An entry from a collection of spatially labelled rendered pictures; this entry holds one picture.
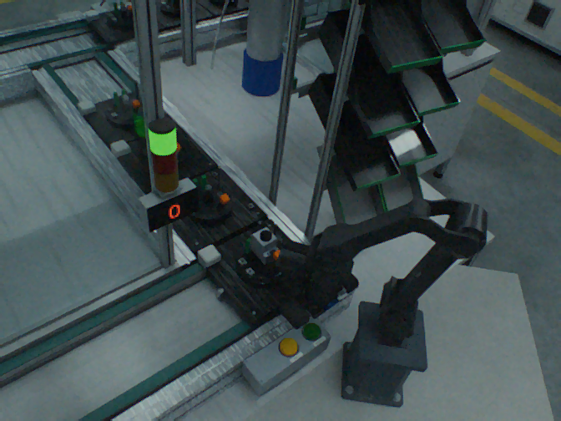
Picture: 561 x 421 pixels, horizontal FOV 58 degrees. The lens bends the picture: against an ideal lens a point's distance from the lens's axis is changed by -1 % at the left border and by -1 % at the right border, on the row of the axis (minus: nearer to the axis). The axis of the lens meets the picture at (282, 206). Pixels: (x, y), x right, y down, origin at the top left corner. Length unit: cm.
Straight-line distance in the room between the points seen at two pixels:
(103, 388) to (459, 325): 92
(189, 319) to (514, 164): 276
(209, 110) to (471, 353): 123
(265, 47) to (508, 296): 119
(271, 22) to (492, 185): 195
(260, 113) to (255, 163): 29
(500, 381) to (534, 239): 182
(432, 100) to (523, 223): 204
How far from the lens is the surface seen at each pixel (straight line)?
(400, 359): 113
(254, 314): 123
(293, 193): 166
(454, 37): 121
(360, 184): 124
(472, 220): 87
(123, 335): 128
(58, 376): 126
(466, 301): 154
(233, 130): 188
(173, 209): 111
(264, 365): 118
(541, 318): 283
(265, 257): 123
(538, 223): 330
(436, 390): 137
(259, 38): 196
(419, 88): 128
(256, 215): 143
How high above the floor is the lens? 201
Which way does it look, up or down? 46 degrees down
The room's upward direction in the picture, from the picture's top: 9 degrees clockwise
